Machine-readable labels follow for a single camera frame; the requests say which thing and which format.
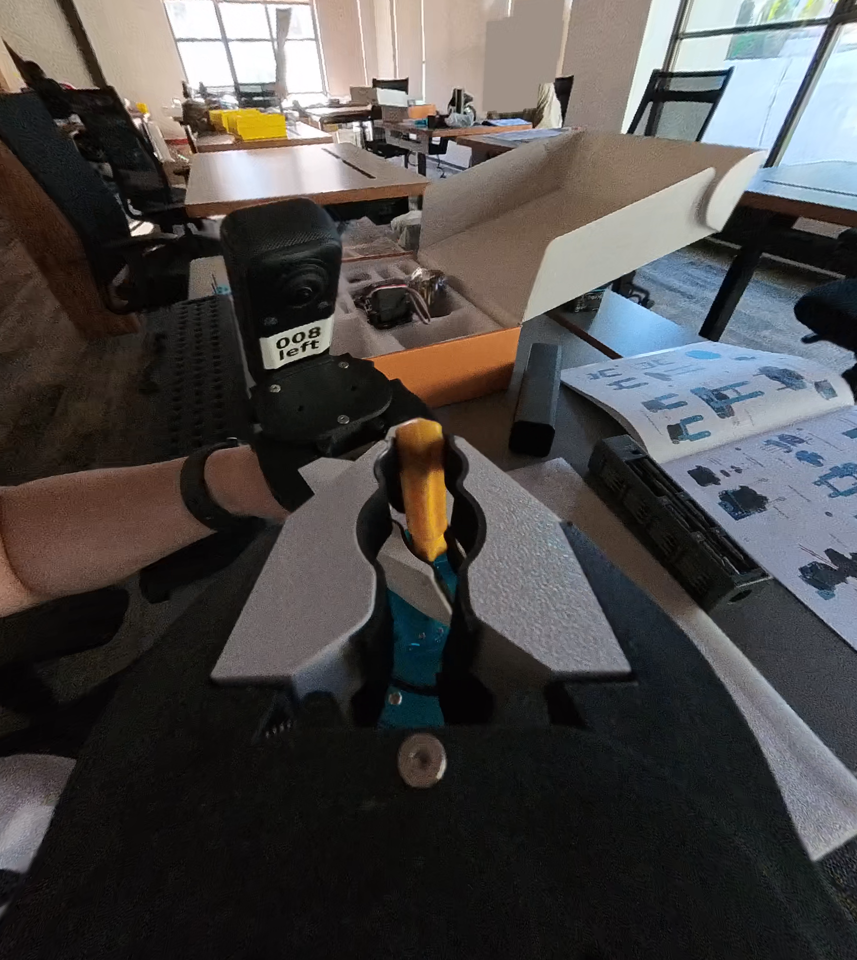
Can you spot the blue round metal disc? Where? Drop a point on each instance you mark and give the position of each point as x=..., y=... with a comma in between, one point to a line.
x=410, y=652

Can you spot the orange cardboard box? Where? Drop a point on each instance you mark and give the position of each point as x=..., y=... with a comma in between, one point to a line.
x=458, y=375

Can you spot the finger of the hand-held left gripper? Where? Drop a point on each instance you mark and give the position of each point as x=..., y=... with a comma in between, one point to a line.
x=410, y=577

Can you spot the black perforated panel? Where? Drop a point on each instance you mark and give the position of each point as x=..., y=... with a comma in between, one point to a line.
x=196, y=375

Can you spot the wooden top table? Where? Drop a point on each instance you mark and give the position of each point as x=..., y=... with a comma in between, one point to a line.
x=286, y=176

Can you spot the dark grey square tube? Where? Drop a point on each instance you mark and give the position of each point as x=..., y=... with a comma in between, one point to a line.
x=533, y=397

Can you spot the black office chair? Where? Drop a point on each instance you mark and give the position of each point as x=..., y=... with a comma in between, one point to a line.
x=46, y=172
x=680, y=105
x=128, y=150

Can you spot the person's white shirt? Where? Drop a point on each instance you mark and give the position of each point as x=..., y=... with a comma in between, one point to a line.
x=1, y=810

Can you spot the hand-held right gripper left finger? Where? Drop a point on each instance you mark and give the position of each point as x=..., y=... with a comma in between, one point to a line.
x=301, y=600

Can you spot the cluttered wooden table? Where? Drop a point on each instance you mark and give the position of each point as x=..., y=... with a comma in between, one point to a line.
x=443, y=131

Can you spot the open instruction booklet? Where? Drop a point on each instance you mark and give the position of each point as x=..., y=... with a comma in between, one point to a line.
x=758, y=480

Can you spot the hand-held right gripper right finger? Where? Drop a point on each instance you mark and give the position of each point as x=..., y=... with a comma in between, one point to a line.
x=541, y=600

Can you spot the black bit case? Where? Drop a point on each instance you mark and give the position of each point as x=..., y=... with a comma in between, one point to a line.
x=668, y=517

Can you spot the wooden pillar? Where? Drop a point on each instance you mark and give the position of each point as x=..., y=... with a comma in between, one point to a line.
x=23, y=225

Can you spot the person's left forearm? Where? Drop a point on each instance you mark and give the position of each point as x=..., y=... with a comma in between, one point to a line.
x=61, y=540

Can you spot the stack of yellow bins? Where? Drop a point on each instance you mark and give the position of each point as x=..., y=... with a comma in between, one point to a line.
x=248, y=124

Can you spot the dark top table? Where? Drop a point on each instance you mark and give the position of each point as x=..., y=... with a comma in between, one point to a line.
x=833, y=187

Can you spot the grey desk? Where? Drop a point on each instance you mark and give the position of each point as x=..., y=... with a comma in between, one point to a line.
x=811, y=675

